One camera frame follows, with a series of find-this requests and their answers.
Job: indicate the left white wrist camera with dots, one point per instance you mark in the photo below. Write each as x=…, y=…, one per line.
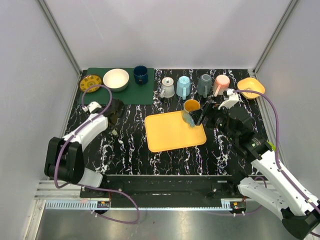
x=92, y=107

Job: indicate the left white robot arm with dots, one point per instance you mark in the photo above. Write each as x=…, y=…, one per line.
x=65, y=155

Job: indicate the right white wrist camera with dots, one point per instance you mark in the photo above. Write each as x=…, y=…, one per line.
x=230, y=99

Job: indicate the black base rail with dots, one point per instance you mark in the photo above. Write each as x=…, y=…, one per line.
x=208, y=185

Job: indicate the light blue mug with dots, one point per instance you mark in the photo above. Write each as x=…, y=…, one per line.
x=183, y=88

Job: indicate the white grey mug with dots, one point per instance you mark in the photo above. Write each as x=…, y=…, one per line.
x=167, y=88

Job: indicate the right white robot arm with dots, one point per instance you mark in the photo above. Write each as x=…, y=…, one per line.
x=296, y=207

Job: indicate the pink mug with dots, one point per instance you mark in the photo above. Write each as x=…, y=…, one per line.
x=221, y=83

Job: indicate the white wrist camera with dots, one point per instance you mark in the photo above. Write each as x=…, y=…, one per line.
x=92, y=107
x=230, y=99

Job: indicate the yellow square bowl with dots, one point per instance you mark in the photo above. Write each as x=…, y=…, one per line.
x=250, y=84

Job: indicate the dark blue mug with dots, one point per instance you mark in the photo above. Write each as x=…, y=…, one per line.
x=140, y=74

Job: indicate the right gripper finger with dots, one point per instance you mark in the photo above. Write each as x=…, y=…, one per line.
x=209, y=107
x=200, y=116

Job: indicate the orange plastic tray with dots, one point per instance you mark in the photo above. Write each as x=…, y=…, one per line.
x=168, y=131

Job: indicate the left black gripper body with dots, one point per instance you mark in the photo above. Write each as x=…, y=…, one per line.
x=116, y=110

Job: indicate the blue butterfly mug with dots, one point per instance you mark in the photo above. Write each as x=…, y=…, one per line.
x=190, y=105

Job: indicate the yellow patterned plate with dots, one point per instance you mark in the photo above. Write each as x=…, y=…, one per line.
x=90, y=83

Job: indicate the white ceramic bowl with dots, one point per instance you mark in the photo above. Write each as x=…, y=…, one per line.
x=116, y=79

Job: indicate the lime green bowl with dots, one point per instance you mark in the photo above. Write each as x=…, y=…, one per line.
x=272, y=145

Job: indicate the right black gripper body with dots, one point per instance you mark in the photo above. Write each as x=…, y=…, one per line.
x=218, y=118

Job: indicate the dark grey mug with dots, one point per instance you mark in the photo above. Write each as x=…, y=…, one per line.
x=204, y=85

